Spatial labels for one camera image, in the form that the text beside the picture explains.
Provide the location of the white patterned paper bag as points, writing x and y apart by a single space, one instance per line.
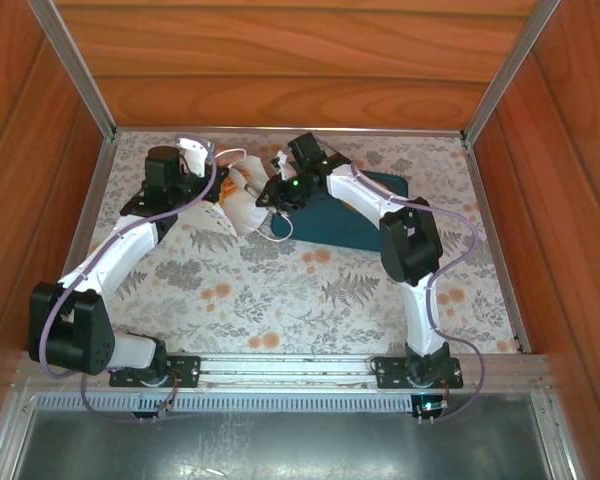
245 210

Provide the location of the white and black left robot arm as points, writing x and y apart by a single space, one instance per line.
120 255

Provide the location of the teal plastic tray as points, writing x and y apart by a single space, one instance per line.
330 230

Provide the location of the floral tablecloth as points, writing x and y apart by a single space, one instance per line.
280 300

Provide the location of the small circuit board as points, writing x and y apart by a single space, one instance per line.
430 405
165 407

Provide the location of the galvanised metal sheet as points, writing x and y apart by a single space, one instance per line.
280 450

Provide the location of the long aluminium frame rail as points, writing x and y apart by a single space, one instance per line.
280 131

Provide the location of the aluminium frame side rail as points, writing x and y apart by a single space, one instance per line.
480 190
100 175

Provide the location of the aluminium frame post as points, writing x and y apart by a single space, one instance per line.
510 75
75 70

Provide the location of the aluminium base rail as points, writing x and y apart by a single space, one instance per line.
285 367

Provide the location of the aluminium lower frame rail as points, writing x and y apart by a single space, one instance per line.
555 440
5 440

